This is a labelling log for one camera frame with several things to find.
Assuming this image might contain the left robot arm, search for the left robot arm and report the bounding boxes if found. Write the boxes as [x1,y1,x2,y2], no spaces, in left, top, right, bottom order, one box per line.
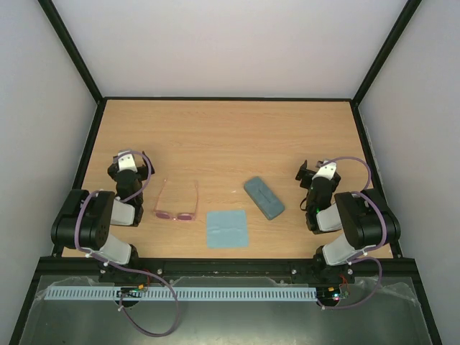
[50,149,155,284]

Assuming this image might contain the light blue cleaning cloth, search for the light blue cleaning cloth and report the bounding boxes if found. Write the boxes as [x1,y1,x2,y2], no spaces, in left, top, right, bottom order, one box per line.
[206,210,249,249]

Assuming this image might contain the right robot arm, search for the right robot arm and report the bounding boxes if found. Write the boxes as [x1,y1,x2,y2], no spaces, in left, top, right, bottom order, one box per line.
[295,160,401,283]

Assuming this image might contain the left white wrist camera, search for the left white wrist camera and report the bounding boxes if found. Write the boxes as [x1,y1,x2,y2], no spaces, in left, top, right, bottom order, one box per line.
[116,149,137,173]

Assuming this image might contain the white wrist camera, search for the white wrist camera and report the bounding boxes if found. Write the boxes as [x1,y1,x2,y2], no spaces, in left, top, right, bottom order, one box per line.
[116,149,137,173]
[313,160,337,180]

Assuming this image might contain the light blue slotted cable duct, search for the light blue slotted cable duct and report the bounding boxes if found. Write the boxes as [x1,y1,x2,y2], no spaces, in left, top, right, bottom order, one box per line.
[44,286,317,302]

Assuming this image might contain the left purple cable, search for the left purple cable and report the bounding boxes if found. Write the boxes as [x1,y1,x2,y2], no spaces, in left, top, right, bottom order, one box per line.
[74,150,180,338]

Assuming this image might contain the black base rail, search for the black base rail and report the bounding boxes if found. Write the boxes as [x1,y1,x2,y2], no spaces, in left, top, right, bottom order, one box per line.
[35,255,418,285]

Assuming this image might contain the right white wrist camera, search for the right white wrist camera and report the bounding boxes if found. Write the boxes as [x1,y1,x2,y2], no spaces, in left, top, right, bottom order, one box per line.
[313,160,337,180]

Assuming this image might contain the pink sunglasses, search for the pink sunglasses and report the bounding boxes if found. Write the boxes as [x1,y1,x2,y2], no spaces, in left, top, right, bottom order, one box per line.
[152,178,199,222]

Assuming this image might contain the black aluminium frame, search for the black aluminium frame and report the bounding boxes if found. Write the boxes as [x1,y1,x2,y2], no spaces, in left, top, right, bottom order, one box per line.
[10,0,441,344]

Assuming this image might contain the blue-grey glasses case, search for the blue-grey glasses case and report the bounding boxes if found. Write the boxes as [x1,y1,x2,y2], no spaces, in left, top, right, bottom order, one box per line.
[244,177,285,221]

